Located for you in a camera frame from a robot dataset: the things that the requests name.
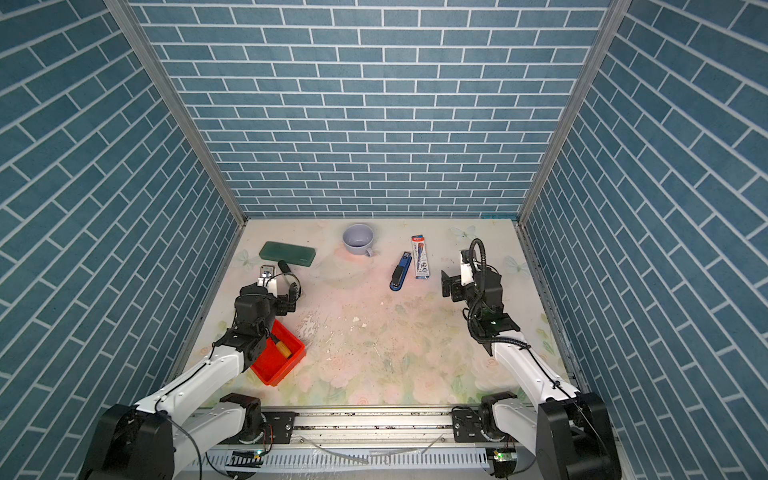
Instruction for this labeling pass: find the yellow handled screwdriver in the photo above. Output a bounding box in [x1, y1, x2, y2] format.
[270, 333, 292, 359]

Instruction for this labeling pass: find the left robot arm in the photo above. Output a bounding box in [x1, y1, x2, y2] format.
[79, 260, 303, 479]

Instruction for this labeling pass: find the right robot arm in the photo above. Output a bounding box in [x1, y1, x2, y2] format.
[441, 265, 622, 479]

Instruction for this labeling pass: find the red plastic bin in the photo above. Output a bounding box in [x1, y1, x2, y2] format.
[250, 320, 306, 386]

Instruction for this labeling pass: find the green rectangular case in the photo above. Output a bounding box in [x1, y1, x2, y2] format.
[259, 241, 316, 267]

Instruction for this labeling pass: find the HB pencil box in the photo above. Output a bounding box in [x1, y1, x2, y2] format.
[411, 235, 431, 279]

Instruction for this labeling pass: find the lavender ceramic mug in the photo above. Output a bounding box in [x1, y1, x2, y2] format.
[342, 224, 374, 257]

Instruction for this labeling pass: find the blue black stapler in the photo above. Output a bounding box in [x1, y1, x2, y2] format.
[389, 252, 412, 292]

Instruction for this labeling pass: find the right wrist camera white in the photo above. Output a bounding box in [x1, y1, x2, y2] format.
[460, 249, 475, 286]

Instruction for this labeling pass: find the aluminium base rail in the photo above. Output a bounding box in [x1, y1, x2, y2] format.
[173, 406, 541, 480]

